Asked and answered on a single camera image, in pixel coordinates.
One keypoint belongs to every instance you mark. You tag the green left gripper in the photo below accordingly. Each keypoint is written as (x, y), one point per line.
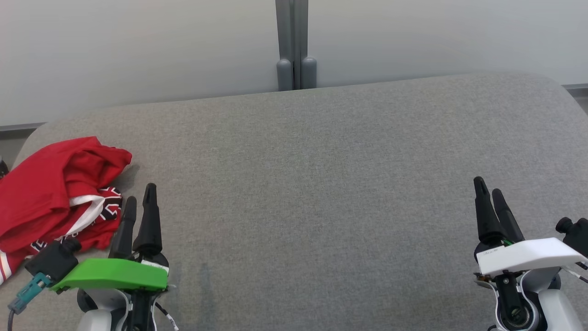
(115, 275)

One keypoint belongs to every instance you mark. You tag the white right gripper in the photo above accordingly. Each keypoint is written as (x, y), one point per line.
(528, 257)

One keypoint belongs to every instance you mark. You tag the red Bulls 23 jersey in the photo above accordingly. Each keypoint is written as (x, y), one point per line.
(108, 209)

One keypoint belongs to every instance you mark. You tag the red shorts with white stripe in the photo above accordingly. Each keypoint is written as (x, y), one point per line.
(41, 184)

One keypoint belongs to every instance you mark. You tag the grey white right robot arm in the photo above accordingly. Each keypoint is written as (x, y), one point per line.
(558, 308)

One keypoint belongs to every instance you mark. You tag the silver and black floor fixture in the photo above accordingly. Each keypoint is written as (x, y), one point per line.
(2, 169)

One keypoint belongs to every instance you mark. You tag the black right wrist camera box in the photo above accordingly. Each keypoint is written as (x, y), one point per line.
(576, 236)

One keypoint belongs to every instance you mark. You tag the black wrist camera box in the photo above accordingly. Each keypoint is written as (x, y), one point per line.
(576, 236)
(53, 259)

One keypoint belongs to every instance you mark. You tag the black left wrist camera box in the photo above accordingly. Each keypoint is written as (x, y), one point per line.
(53, 259)

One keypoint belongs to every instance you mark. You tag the grey partition post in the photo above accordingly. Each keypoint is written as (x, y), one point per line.
(296, 46)

